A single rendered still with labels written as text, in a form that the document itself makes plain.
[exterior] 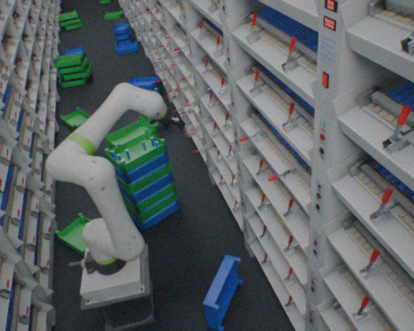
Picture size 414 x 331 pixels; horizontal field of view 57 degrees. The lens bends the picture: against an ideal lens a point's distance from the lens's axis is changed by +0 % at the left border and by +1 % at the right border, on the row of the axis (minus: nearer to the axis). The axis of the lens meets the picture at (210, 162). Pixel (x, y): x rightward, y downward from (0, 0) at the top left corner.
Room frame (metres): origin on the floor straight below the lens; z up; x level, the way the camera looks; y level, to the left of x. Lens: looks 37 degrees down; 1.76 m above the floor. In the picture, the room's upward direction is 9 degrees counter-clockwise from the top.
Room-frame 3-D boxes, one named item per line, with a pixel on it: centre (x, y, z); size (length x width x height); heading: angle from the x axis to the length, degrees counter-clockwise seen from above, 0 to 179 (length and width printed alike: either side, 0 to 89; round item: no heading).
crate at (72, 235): (1.76, 0.87, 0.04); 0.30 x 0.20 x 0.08; 48
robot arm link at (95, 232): (1.21, 0.53, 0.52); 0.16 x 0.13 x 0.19; 58
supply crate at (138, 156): (1.91, 0.43, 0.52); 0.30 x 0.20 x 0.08; 125
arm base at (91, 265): (1.22, 0.59, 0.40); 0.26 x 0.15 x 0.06; 88
